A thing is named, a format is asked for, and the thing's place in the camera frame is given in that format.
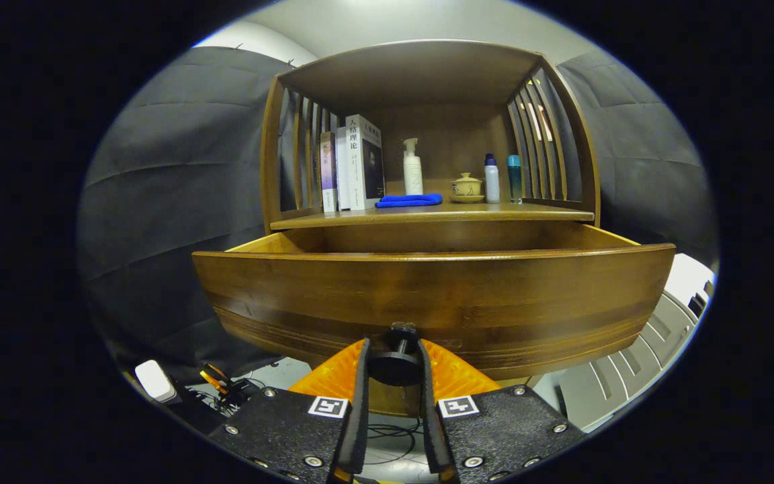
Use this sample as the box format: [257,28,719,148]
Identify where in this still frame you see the black floor cables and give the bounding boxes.
[192,376,428,465]

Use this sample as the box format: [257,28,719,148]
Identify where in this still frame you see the folded blue cloth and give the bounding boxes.
[375,194,443,208]

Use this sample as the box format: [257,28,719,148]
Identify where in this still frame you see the thick white portrait book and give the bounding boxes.
[345,114,386,211]

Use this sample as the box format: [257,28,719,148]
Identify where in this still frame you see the black backdrop cloth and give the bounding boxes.
[78,46,720,377]

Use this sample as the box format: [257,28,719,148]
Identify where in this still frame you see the thin white book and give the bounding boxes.
[335,126,351,212]

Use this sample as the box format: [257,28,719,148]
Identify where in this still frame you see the orange and black tool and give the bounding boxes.
[199,363,253,407]

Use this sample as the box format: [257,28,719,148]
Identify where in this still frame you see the brown wooden drawer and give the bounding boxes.
[191,222,677,388]

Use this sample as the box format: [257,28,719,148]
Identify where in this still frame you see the white bottle dark blue cap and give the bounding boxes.
[484,153,501,204]

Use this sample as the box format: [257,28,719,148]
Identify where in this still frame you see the purple spine book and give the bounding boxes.
[320,131,338,214]

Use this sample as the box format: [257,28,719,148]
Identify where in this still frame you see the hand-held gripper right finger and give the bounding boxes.
[417,338,588,484]

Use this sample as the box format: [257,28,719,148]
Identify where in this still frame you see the clear blue bottle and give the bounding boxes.
[507,155,523,204]

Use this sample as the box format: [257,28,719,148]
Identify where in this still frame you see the brown wooden cabinet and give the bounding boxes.
[261,39,601,417]

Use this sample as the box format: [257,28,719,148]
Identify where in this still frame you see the white drawer unit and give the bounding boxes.
[535,253,717,433]

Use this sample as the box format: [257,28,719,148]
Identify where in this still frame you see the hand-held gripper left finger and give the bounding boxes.
[207,338,371,484]

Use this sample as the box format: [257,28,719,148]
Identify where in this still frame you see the wooden countertop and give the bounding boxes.
[270,202,595,231]

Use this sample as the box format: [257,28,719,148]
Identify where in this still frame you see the white pump bottle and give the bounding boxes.
[402,138,424,196]

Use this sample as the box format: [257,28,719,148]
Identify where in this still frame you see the yellow lidded teacup with saucer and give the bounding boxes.
[449,172,486,204]

